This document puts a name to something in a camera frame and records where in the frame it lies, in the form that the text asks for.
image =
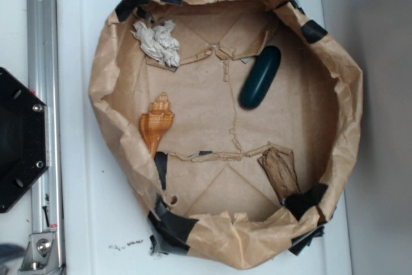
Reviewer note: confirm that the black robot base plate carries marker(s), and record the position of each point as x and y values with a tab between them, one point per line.
23	140

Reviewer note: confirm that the crumpled white paper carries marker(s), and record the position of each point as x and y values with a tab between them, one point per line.
158	42

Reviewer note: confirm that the brown wood chip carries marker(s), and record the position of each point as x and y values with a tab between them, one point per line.
279	167

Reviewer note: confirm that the orange conch seashell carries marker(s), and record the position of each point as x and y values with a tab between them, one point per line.
156	122

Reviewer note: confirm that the dark green oval capsule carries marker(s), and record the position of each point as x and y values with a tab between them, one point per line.
260	77

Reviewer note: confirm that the metal corner bracket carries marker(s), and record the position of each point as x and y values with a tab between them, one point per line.
41	256

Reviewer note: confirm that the brown paper bag bin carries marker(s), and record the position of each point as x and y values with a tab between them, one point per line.
205	193

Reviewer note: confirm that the aluminium extrusion rail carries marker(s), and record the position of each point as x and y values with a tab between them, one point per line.
46	193

